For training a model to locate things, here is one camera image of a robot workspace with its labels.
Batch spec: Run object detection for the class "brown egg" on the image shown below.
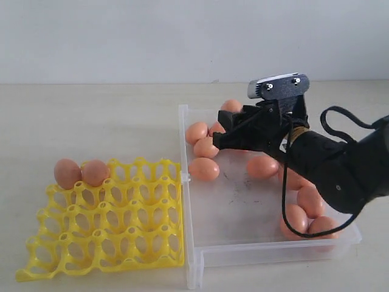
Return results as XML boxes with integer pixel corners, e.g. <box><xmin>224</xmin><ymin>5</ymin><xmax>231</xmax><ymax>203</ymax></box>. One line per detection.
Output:
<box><xmin>308</xmin><ymin>216</ymin><xmax>342</xmax><ymax>240</ymax></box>
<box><xmin>81</xmin><ymin>159</ymin><xmax>110</xmax><ymax>187</ymax></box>
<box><xmin>297</xmin><ymin>186</ymin><xmax>325</xmax><ymax>219</ymax></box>
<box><xmin>193</xmin><ymin>136</ymin><xmax>219</xmax><ymax>159</ymax></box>
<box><xmin>221</xmin><ymin>99</ymin><xmax>243</xmax><ymax>113</ymax></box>
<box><xmin>188</xmin><ymin>158</ymin><xmax>220</xmax><ymax>181</ymax></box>
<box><xmin>54</xmin><ymin>158</ymin><xmax>82</xmax><ymax>190</ymax></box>
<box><xmin>278</xmin><ymin>167</ymin><xmax>314</xmax><ymax>190</ymax></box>
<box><xmin>280</xmin><ymin>204</ymin><xmax>309</xmax><ymax>240</ymax></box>
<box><xmin>246</xmin><ymin>155</ymin><xmax>279</xmax><ymax>179</ymax></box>
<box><xmin>208</xmin><ymin>122</ymin><xmax>225</xmax><ymax>137</ymax></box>
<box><xmin>185</xmin><ymin>122</ymin><xmax>208</xmax><ymax>145</ymax></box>

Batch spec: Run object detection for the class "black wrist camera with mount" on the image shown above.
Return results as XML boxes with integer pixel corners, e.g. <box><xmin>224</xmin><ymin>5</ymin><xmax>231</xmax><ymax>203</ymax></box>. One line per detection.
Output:
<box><xmin>247</xmin><ymin>72</ymin><xmax>310</xmax><ymax>108</ymax></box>

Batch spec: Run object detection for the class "yellow plastic egg tray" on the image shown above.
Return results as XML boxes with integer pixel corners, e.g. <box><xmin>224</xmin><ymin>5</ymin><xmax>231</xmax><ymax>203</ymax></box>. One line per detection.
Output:
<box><xmin>15</xmin><ymin>158</ymin><xmax>185</xmax><ymax>282</ymax></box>

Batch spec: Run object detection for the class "clear plastic storage box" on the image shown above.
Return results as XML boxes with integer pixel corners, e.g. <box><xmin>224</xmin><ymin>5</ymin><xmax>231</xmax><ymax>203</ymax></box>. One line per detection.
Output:
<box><xmin>178</xmin><ymin>105</ymin><xmax>362</xmax><ymax>289</ymax></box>

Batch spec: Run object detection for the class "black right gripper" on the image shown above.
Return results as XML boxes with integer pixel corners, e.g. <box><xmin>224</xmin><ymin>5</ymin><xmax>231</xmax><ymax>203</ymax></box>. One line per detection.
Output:
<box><xmin>213</xmin><ymin>97</ymin><xmax>365</xmax><ymax>214</ymax></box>

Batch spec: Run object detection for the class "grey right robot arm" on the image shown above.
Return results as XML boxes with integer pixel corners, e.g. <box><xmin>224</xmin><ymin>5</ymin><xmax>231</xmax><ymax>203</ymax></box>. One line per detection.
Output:
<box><xmin>213</xmin><ymin>96</ymin><xmax>388</xmax><ymax>214</ymax></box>

